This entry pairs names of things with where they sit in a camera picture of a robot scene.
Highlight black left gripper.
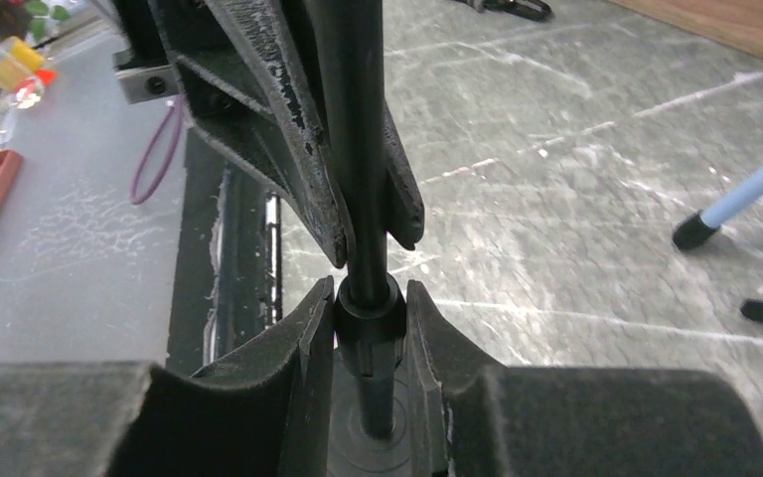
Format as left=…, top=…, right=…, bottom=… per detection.
left=112, top=0, right=354, bottom=268

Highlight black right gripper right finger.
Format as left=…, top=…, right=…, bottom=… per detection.
left=406, top=280, right=763, bottom=476

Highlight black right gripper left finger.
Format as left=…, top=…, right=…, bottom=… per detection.
left=0, top=278, right=334, bottom=476

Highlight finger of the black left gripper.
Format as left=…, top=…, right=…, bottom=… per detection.
left=382, top=101, right=425, bottom=250

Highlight black round-base mic stand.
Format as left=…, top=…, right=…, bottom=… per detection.
left=307, top=1, right=407, bottom=476

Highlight black pliers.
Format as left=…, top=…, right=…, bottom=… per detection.
left=457, top=0, right=553, bottom=22

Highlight light blue music stand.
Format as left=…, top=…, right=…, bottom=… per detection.
left=672, top=165, right=763, bottom=251

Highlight brown wooden board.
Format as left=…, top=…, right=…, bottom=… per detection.
left=611, top=0, right=763, bottom=60

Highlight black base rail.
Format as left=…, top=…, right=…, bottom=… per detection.
left=165, top=132, right=282, bottom=376

